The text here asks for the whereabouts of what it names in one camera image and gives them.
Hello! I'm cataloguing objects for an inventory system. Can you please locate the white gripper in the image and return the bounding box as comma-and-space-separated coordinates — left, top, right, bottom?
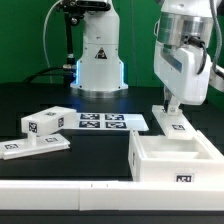
154, 42, 211, 116

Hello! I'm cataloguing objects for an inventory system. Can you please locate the white door panel with knob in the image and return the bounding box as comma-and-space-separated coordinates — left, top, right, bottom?
152, 105, 196, 140

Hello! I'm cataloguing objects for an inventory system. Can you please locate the white cabinet body box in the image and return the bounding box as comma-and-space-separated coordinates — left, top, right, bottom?
128, 130, 224, 183

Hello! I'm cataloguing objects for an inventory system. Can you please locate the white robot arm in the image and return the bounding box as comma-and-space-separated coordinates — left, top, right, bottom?
73, 0, 224, 107

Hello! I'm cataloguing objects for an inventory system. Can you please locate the white base tag sheet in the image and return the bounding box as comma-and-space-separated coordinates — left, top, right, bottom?
66, 113, 149, 131

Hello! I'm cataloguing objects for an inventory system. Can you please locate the white block with tags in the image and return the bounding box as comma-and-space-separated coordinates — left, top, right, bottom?
21, 106, 77, 136

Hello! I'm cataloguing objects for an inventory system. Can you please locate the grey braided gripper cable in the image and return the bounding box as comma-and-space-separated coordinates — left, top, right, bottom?
188, 0, 224, 78

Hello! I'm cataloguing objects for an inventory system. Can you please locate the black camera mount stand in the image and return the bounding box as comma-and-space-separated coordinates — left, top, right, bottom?
56, 0, 112, 68

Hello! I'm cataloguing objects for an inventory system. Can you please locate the white cable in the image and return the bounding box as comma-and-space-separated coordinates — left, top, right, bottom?
42, 0, 64, 84

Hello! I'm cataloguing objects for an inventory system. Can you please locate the black cable bundle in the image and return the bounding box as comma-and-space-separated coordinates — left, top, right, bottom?
22, 65, 78, 84

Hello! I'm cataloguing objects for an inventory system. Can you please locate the white front obstacle rail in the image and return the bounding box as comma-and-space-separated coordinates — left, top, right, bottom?
0, 180, 224, 211

